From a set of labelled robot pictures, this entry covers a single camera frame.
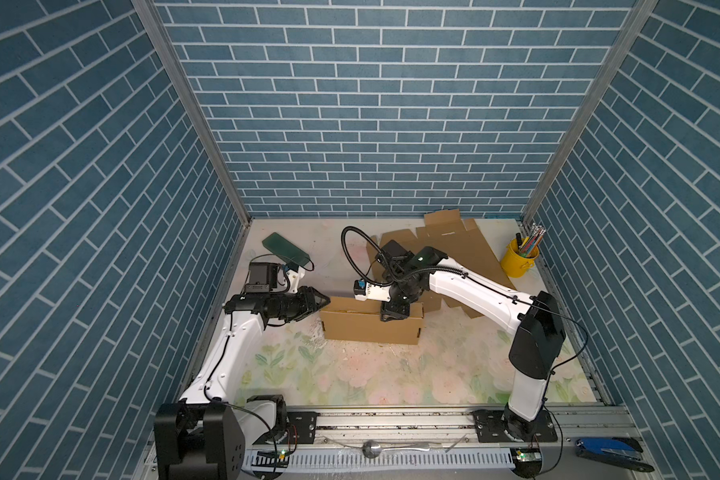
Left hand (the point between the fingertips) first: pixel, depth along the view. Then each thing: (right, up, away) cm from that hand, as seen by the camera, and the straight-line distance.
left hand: (324, 301), depth 79 cm
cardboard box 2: (+48, +16, +39) cm, 63 cm away
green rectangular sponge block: (-20, +13, +32) cm, 40 cm away
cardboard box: (+5, -4, -2) cm, 7 cm away
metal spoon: (+13, -33, -10) cm, 37 cm away
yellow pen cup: (+61, +8, +20) cm, 65 cm away
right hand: (+15, -2, +2) cm, 15 cm away
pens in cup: (+64, +15, +18) cm, 68 cm away
